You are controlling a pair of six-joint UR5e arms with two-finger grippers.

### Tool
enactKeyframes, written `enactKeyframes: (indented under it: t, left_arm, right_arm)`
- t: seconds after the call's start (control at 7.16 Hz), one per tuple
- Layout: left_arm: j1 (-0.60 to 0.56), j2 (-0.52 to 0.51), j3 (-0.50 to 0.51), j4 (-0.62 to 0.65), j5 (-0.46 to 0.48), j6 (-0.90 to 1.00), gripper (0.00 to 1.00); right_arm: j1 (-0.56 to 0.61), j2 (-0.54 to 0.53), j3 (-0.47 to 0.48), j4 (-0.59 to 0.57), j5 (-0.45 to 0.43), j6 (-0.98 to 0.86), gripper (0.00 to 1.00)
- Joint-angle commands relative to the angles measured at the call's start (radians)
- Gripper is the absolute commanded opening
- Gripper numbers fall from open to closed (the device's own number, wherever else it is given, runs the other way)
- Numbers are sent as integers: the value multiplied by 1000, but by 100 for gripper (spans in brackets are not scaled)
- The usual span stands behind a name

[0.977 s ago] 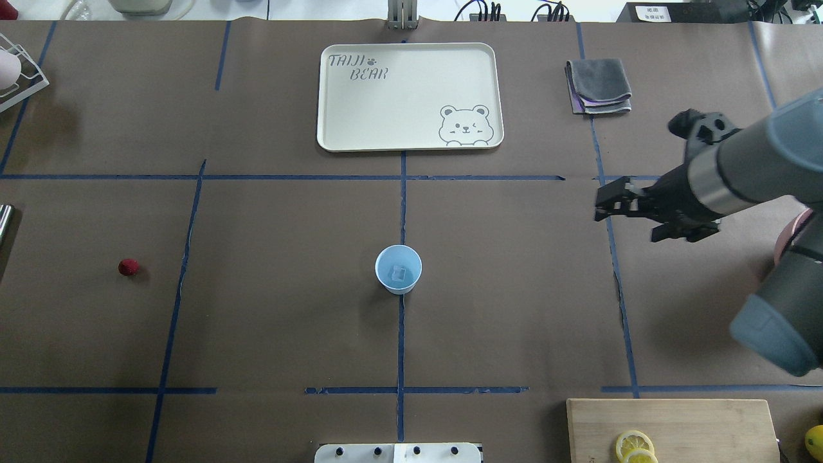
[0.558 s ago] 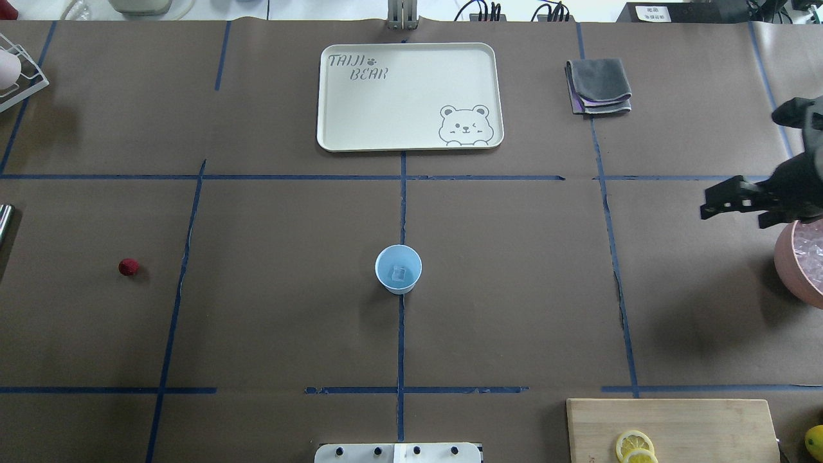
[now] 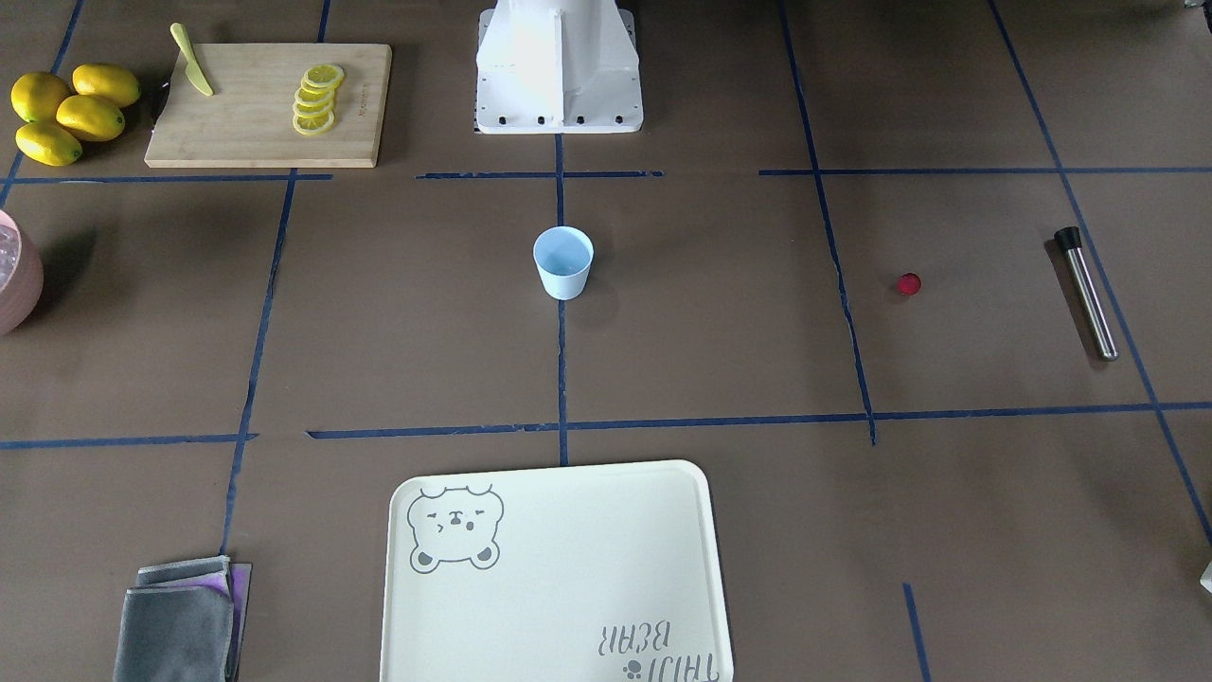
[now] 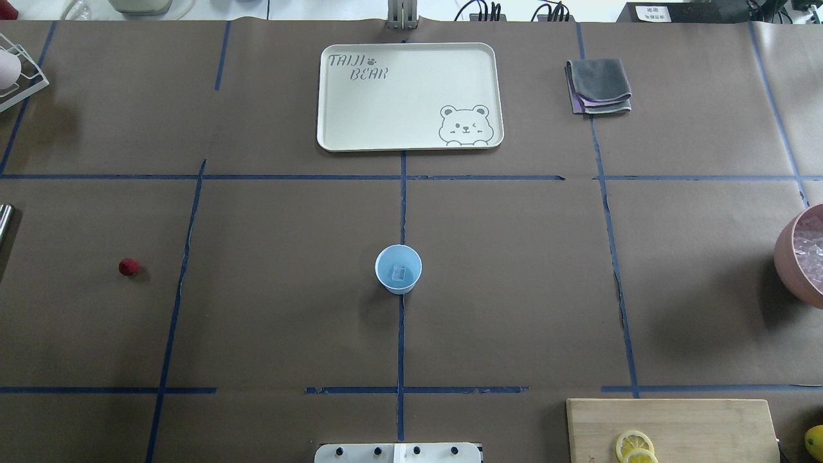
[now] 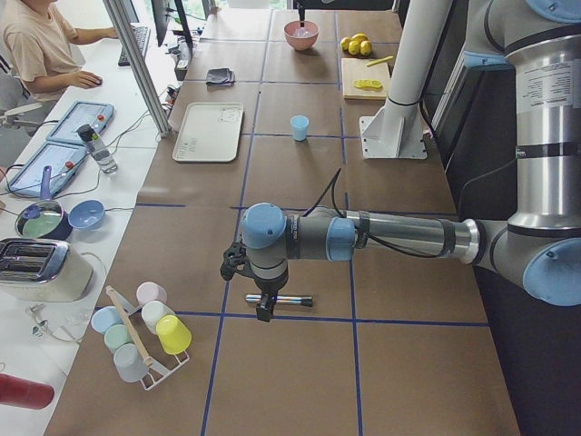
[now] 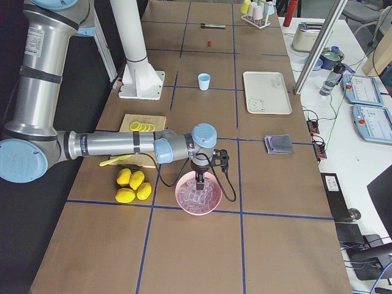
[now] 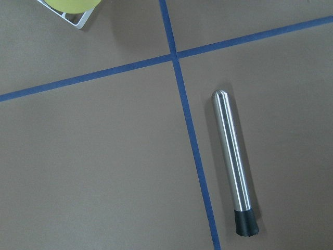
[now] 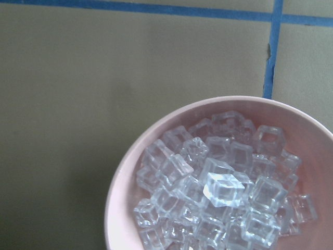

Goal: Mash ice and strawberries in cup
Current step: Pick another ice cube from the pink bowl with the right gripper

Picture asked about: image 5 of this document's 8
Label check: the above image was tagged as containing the cream bear tray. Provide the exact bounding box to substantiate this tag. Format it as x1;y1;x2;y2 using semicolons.
172;102;244;163

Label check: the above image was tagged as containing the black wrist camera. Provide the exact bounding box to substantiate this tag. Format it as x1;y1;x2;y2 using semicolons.
220;242;251;282

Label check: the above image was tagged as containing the light blue plastic cup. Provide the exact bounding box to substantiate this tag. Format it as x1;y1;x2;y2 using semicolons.
290;114;310;142

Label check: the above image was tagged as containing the whole lemon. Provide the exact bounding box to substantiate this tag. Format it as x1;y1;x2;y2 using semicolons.
340;37;351;51
358;40;372;57
351;33;369;43

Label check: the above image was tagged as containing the yellow cup on rack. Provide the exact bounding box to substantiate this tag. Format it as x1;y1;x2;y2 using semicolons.
156;314;192;355

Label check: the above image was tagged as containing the teach pendant tablet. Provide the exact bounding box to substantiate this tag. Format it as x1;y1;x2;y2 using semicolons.
46;101;114;144
5;141;86;198

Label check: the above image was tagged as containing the grey cup on rack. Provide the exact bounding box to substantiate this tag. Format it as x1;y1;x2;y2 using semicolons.
113;343;148;382

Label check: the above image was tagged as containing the black monitor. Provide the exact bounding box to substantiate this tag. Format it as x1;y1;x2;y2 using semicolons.
151;0;172;46

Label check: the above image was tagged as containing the aluminium frame post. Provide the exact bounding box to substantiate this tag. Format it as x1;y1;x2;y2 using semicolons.
103;0;172;138

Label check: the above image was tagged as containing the blue cup on rack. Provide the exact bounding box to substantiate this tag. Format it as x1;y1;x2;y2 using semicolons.
91;306;123;334

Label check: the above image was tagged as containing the wooden cutting board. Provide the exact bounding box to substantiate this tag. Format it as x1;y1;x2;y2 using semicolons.
341;58;391;100

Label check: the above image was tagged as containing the pink bowl with ice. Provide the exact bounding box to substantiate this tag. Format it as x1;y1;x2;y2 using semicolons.
283;20;319;51

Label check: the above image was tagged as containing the black keyboard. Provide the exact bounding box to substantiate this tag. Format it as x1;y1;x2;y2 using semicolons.
117;25;152;67

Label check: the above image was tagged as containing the teach pendant tablet near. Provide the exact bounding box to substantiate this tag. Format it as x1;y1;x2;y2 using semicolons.
5;141;86;198

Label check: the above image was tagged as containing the yellow plastic knife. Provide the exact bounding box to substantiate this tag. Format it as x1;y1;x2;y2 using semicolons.
366;55;394;67

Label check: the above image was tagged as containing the teach pendant tablet far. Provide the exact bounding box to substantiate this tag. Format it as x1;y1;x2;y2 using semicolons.
46;101;114;144

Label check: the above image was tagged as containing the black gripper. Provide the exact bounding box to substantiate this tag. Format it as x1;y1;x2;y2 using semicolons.
293;0;305;27
254;271;289;322

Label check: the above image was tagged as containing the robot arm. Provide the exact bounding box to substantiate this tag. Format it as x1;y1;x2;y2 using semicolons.
221;1;580;322

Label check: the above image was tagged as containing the white wire cup rack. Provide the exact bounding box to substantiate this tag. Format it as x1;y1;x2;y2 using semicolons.
105;285;191;391

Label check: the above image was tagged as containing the clear water bottle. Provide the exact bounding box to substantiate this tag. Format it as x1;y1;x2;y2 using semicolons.
76;124;117;173

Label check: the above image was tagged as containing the silver toaster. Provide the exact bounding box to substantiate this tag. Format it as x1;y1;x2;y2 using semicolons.
1;238;93;302

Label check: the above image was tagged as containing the pink cup on rack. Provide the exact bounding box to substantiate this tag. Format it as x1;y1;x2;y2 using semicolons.
135;282;167;306

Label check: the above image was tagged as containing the blue bowl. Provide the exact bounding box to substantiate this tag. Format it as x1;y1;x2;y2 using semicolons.
68;200;105;230

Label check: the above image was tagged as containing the white cup on rack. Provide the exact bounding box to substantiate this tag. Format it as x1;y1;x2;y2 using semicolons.
142;300;175;335

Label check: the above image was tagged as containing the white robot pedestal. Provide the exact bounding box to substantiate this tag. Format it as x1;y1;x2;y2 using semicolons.
359;0;453;159

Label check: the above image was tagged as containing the seated person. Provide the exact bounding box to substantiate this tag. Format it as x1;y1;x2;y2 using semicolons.
1;1;117;103

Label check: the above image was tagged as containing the grey purple folded cloth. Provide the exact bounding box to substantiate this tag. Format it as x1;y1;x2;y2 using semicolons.
205;67;235;86

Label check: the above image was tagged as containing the lemon slices stack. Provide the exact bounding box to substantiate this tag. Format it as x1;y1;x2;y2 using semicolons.
353;79;383;90

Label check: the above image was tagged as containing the green cup on rack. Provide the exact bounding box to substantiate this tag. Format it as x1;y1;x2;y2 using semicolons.
103;323;133;354

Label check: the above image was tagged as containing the red cylinder container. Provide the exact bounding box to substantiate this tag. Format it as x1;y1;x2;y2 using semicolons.
1;373;54;410

